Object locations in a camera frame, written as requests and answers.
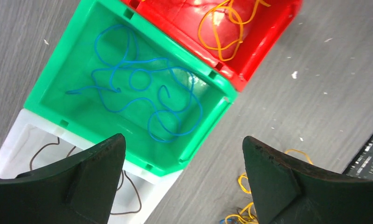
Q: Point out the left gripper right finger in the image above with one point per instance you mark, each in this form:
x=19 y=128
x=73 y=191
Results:
x=286 y=190

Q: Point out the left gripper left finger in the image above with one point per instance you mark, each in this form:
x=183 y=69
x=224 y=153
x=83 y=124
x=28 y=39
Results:
x=79 y=189

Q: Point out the white plastic bin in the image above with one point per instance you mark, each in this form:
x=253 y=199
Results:
x=34 y=142

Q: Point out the green plastic bin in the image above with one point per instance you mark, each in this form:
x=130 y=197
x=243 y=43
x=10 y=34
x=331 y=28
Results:
x=114 y=72

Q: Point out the red plastic bin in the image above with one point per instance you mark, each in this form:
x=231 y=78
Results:
x=231 y=36

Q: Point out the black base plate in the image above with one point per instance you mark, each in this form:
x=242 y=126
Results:
x=361 y=166

